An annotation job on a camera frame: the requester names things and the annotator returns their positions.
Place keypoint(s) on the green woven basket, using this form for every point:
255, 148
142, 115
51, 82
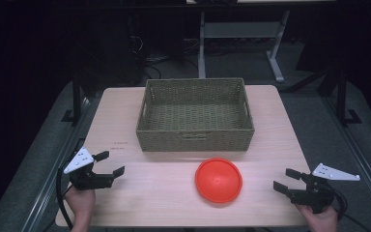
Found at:
194, 141

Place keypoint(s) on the orange plastic plate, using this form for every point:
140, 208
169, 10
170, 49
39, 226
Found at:
218, 180

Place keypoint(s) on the black metal stand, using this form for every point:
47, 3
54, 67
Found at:
76, 96
342, 96

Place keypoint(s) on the person's left hand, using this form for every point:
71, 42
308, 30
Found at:
82, 201

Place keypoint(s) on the aluminium floor rail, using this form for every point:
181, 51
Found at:
50, 183
364, 161

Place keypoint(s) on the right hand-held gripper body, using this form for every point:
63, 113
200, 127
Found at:
315, 193

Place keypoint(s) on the grey metal table frame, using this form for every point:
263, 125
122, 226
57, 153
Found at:
241, 29

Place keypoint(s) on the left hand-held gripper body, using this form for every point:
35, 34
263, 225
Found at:
88, 180

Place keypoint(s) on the person's right hand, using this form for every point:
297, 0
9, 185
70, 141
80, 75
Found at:
322, 222

